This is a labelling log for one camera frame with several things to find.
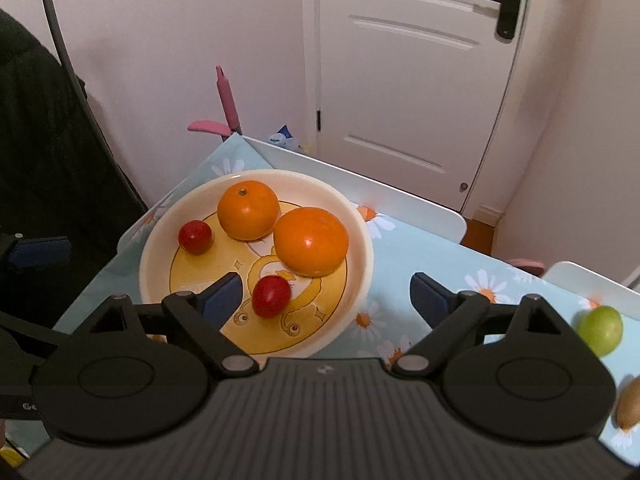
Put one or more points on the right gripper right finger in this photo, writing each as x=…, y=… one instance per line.
x=459, y=321

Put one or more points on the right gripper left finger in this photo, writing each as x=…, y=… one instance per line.
x=195, y=321

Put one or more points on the cherry tomato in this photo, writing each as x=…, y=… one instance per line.
x=195, y=237
x=271, y=296

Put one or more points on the large orange front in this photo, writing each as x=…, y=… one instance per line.
x=248, y=210

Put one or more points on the large orange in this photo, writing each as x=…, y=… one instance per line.
x=310, y=241
x=248, y=210

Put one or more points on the green apple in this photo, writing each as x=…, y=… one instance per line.
x=602, y=330

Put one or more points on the brown kiwi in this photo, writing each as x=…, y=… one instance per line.
x=628, y=406

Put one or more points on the blue daisy tablecloth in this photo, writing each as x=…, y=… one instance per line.
x=121, y=402

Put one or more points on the black fabric bag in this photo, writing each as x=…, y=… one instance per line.
x=60, y=189

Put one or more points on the cream cartoon plate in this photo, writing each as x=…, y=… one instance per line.
x=320, y=309

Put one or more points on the white chair back right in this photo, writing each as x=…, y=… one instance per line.
x=590, y=285

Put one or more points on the white door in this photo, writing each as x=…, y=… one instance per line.
x=410, y=90

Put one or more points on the pink scooter handle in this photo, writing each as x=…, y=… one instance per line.
x=231, y=123

